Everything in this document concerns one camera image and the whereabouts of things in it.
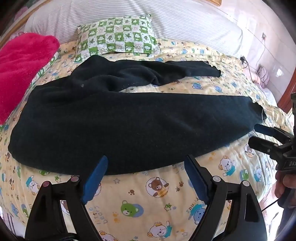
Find white striped headboard cushion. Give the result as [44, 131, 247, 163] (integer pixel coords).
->
[24, 0, 243, 58]

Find yellow bear print bed sheet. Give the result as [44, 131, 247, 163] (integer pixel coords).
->
[0, 38, 294, 241]

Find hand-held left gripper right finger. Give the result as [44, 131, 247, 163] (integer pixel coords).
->
[184, 154, 267, 241]

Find black pants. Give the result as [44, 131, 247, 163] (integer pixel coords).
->
[8, 55, 266, 175]

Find small patterned pillow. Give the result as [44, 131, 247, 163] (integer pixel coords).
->
[254, 65, 270, 89]

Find person's right forearm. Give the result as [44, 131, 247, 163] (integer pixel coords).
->
[277, 193, 296, 234]

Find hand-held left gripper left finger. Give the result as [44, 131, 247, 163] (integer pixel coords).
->
[24, 155, 109, 241]

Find wooden bed frame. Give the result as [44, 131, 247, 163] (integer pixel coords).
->
[277, 87, 296, 115]

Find person's right hand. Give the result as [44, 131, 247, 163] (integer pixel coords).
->
[275, 171, 294, 198]

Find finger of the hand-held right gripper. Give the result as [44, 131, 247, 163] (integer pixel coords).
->
[248, 136, 286, 161]
[254, 123, 290, 141]

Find black charger cable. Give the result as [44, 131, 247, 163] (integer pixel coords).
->
[240, 56, 256, 80]

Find red fluffy blanket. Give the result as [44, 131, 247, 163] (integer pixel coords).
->
[0, 32, 60, 124]

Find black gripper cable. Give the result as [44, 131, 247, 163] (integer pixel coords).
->
[261, 197, 281, 212]

